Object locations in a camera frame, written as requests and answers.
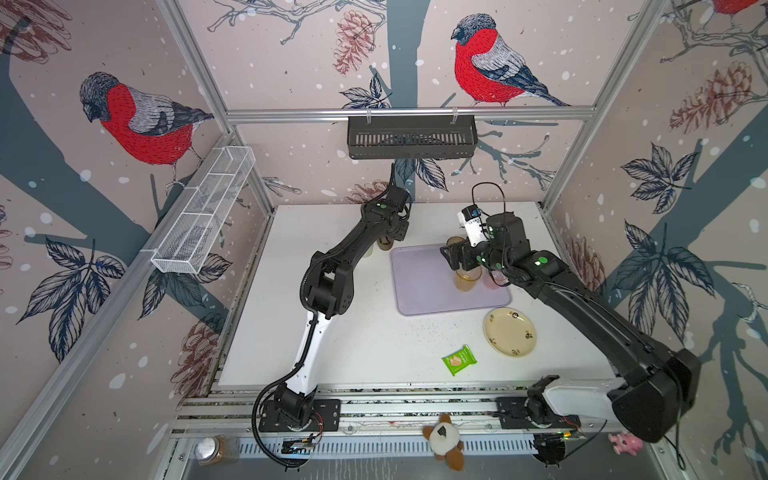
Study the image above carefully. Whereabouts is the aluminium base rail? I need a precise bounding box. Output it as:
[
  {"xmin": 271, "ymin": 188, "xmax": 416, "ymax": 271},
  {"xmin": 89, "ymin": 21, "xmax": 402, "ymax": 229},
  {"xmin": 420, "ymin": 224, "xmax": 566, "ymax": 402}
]
[{"xmin": 173, "ymin": 383, "xmax": 667, "ymax": 436}]

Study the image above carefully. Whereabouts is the yellow clear glass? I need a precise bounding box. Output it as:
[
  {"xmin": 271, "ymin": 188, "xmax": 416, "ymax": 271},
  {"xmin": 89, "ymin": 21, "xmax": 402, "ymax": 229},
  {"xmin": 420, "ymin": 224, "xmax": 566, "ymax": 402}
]
[{"xmin": 377, "ymin": 237, "xmax": 394, "ymax": 251}]

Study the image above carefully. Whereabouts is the jar with silver lid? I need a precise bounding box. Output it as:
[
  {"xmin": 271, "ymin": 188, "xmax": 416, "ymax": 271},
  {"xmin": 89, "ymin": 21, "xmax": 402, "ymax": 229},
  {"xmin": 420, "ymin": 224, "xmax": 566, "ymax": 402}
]
[{"xmin": 193, "ymin": 435, "xmax": 240, "ymax": 467}]

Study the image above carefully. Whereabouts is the pink smooth glass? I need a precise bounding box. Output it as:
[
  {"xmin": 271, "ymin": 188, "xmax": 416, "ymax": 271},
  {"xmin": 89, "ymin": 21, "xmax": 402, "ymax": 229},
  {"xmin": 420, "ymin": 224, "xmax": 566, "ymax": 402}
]
[{"xmin": 483, "ymin": 271, "xmax": 509, "ymax": 290}]

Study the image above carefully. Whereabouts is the plush dog toy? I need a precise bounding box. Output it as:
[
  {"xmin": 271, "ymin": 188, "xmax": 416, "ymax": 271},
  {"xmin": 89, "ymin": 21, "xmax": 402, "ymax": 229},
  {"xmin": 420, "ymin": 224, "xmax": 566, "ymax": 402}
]
[{"xmin": 422, "ymin": 413, "xmax": 465, "ymax": 471}]

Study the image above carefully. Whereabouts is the lilac plastic tray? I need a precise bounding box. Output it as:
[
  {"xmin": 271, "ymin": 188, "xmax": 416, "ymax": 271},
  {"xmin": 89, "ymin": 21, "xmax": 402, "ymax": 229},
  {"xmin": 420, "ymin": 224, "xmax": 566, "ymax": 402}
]
[{"xmin": 390, "ymin": 245, "xmax": 512, "ymax": 316}]

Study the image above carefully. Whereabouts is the pink plush toy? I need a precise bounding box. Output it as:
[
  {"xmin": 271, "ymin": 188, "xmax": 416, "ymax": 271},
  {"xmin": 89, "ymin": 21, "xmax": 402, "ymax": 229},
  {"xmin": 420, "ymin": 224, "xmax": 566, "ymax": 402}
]
[{"xmin": 608, "ymin": 432, "xmax": 644, "ymax": 456}]

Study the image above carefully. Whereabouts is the green snack packet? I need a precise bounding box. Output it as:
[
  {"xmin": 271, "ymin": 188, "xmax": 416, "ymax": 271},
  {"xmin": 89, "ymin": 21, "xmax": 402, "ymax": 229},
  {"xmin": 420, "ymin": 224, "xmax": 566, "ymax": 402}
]
[{"xmin": 442, "ymin": 345, "xmax": 477, "ymax": 377}]

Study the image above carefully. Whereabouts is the white wire mesh basket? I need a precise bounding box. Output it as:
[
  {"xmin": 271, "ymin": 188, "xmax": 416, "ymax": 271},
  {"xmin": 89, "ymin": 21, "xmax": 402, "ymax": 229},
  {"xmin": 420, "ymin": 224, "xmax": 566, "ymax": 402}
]
[{"xmin": 151, "ymin": 146, "xmax": 255, "ymax": 274}]

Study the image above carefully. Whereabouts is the amber textured glass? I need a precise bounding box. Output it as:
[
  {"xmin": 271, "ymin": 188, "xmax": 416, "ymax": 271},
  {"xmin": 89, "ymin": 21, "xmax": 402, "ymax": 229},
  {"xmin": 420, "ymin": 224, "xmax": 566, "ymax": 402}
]
[{"xmin": 454, "ymin": 267, "xmax": 483, "ymax": 292}]

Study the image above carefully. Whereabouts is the cream patterned plate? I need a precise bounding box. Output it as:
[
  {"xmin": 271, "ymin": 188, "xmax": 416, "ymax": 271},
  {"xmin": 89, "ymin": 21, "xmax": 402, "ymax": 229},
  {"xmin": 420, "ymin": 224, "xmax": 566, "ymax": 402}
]
[{"xmin": 483, "ymin": 308, "xmax": 537, "ymax": 357}]

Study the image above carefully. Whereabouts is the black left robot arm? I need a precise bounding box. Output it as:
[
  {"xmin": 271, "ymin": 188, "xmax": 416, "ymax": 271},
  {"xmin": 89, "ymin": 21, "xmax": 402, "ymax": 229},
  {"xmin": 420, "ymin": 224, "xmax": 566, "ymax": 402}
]
[{"xmin": 254, "ymin": 184, "xmax": 411, "ymax": 429}]

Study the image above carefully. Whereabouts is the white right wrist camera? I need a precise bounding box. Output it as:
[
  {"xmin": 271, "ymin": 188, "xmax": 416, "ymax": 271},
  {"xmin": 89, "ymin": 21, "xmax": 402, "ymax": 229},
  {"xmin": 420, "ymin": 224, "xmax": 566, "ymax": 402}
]
[{"xmin": 457, "ymin": 204, "xmax": 487, "ymax": 247}]

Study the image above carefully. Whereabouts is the black corrugated cable hose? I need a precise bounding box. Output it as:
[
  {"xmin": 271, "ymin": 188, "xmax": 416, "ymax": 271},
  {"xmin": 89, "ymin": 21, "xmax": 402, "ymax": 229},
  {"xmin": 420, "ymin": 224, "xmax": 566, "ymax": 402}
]
[{"xmin": 250, "ymin": 311, "xmax": 319, "ymax": 469}]

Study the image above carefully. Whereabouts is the black wall basket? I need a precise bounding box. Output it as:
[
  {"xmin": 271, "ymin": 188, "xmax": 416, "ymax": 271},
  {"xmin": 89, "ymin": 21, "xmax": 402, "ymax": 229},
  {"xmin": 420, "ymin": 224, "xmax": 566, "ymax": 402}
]
[{"xmin": 347, "ymin": 115, "xmax": 478, "ymax": 160}]

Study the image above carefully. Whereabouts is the brown tall glass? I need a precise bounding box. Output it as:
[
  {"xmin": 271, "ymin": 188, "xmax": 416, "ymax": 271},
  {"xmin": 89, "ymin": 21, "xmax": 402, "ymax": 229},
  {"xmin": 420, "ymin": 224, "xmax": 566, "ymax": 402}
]
[{"xmin": 446, "ymin": 236, "xmax": 466, "ymax": 246}]

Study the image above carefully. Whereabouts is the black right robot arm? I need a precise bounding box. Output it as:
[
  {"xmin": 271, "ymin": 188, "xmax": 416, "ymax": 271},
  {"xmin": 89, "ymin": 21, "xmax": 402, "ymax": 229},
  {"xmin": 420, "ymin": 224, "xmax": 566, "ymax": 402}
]
[{"xmin": 441, "ymin": 204, "xmax": 701, "ymax": 443}]

